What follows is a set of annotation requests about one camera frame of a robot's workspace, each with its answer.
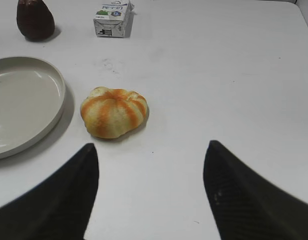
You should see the white milk carton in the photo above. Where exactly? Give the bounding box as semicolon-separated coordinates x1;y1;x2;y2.
93;0;134;38

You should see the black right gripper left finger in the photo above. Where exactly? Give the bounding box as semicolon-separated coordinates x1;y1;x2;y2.
0;143;99;240

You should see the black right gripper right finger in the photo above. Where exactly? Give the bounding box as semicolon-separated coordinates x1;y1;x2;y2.
203;140;308;240

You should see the dark red wax apple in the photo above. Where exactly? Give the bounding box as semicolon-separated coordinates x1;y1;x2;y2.
16;0;55;42

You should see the orange striped bread bun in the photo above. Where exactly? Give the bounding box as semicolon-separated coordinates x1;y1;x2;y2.
80;86;149;139

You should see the white round plate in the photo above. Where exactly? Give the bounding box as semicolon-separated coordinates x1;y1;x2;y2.
0;56;67;159

